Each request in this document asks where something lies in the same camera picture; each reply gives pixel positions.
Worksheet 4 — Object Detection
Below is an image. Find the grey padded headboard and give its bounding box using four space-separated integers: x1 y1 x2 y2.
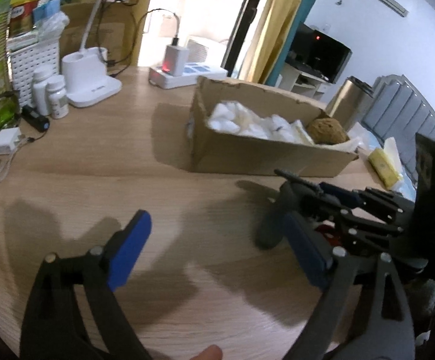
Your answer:
361 74 435 185

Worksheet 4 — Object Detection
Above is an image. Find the steel tumbler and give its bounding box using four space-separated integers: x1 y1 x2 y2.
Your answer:
327 76 374 131

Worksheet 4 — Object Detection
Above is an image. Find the white cloth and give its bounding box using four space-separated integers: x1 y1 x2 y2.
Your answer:
239 112 309 144

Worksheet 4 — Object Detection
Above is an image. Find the black wristband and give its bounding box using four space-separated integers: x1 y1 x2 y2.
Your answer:
0 90 20 128

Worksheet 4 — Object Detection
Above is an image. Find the brown cardboard box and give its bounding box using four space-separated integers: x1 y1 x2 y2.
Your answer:
187 75 359 178

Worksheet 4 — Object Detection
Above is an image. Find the white cabinet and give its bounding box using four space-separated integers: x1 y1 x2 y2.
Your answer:
277 63 333 102

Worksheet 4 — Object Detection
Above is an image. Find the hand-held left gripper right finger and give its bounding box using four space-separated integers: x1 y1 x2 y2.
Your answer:
282 213 417 360

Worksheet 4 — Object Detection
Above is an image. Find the outdoor air conditioner unit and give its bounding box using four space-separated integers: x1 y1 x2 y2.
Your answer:
185 37 213 65

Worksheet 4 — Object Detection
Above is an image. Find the white power strip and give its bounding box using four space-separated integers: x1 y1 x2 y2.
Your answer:
149 61 228 90

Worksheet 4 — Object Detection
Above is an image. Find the black door frame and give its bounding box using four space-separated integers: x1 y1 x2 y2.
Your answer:
220 0 275 80

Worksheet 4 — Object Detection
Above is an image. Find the black charging cable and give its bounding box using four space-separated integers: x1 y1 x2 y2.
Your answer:
101 0 182 79

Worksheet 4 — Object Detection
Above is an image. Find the narrow yellow curtain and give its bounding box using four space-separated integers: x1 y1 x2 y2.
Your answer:
239 0 313 84

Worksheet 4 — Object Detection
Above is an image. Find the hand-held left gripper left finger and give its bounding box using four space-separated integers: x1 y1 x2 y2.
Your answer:
19 210 154 360

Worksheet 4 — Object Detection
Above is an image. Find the short white pill bottle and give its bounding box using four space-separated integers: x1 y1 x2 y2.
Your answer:
47 75 70 119

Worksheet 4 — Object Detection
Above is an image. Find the black flashlight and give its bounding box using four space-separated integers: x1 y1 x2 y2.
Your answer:
21 104 50 132

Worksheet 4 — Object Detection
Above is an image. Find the red packet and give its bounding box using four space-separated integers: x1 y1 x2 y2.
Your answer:
314 224 339 242

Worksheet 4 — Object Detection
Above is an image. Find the narrow teal curtain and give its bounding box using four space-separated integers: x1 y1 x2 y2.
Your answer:
263 0 331 86

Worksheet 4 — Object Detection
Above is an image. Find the person's left hand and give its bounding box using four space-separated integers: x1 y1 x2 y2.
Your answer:
190 344 224 360

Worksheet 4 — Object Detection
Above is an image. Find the small white adapter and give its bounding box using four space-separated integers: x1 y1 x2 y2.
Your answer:
0 127 22 155

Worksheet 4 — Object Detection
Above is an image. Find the yellow tissue pack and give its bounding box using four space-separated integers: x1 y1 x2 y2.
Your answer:
367 136 404 191

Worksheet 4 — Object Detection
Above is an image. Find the white woven basket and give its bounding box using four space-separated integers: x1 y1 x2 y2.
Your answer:
6 39 61 108

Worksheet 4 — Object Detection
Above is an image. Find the black computer monitor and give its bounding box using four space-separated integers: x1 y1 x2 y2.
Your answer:
292 22 353 84

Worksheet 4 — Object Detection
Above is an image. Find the white plug-in charger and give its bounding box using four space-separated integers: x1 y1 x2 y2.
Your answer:
163 44 189 77

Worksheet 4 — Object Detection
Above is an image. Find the blue plastic bag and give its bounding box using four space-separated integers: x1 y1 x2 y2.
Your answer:
33 0 71 39

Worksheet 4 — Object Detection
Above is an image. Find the brown paper bag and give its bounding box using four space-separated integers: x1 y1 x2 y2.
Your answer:
59 1 144 69

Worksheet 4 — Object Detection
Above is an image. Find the brown round loofah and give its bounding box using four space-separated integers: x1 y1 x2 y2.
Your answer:
307 118 350 146

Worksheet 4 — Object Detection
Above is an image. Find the clear plastic wrapper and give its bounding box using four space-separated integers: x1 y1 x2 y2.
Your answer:
346 125 373 155

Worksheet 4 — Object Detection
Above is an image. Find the tall white pill bottle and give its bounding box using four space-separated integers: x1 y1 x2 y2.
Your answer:
32 65 56 116

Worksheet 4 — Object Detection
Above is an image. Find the white desk lamp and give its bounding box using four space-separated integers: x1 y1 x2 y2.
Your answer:
61 0 123 109

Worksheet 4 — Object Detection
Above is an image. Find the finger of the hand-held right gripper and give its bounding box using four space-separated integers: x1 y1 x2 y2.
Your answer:
319 181 404 218
275 168 340 205

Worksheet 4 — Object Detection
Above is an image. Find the red can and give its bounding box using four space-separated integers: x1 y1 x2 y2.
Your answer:
9 0 39 39

